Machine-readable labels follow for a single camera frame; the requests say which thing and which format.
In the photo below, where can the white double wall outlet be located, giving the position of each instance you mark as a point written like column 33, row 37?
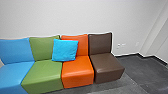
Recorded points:
column 121, row 45

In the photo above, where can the orange sofa seat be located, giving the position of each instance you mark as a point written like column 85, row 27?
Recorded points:
column 77, row 70

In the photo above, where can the white single wall outlet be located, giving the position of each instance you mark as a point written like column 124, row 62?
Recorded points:
column 136, row 44

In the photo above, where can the brown sofa seat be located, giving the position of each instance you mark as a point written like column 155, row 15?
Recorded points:
column 105, row 65

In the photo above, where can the green sofa seat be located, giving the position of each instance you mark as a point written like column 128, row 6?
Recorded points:
column 43, row 75

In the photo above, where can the blue cushion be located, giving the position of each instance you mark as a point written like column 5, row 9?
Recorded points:
column 65, row 50

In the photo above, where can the blue sofa seat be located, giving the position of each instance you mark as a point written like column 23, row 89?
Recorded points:
column 13, row 73

